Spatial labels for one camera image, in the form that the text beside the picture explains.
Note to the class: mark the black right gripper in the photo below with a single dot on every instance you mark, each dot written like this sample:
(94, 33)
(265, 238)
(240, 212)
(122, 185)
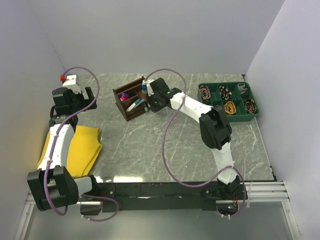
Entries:
(153, 108)

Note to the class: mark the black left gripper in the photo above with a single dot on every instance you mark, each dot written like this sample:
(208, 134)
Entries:
(85, 102)

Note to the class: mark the blue capped small bottle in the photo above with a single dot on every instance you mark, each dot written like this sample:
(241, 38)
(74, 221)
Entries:
(144, 89)

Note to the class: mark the pink highlighter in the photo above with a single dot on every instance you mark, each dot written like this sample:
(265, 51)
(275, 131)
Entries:
(125, 98)

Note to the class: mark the dark purple highlighter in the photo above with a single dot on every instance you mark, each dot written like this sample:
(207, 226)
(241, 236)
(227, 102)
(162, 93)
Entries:
(123, 94)

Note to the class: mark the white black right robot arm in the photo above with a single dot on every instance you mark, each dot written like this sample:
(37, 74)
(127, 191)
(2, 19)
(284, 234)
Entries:
(215, 132)

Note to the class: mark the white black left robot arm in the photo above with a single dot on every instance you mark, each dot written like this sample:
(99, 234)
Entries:
(52, 185)

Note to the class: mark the brown wooden desk organizer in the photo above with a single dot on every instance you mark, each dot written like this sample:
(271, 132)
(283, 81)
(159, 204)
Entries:
(134, 90)

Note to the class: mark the yellow folded cloth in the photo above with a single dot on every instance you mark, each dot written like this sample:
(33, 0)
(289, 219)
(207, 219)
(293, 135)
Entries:
(77, 149)

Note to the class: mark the pink black rolled band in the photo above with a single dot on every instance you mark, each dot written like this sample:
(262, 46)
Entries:
(205, 92)

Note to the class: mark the black white rolled band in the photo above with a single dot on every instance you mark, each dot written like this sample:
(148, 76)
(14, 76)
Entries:
(225, 93)

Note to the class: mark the yellow rolled band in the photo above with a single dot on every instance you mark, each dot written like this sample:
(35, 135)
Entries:
(230, 108)

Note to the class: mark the green compartment tray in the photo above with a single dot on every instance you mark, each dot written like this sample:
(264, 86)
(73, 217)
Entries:
(236, 98)

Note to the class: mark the grey crumpled item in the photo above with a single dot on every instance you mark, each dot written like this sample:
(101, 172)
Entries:
(244, 90)

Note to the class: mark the brown black rolled band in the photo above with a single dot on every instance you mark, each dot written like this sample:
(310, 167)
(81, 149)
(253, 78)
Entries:
(250, 106)

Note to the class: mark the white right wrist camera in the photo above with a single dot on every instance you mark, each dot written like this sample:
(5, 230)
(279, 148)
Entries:
(147, 83)

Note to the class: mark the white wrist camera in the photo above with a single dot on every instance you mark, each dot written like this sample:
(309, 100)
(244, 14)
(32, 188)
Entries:
(147, 83)
(70, 82)

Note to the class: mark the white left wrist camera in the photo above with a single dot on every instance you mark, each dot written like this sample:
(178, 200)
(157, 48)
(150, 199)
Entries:
(70, 82)

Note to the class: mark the black base frame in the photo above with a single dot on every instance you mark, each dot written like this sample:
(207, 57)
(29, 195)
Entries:
(139, 196)

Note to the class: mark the aluminium rail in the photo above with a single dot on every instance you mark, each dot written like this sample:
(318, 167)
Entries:
(257, 192)

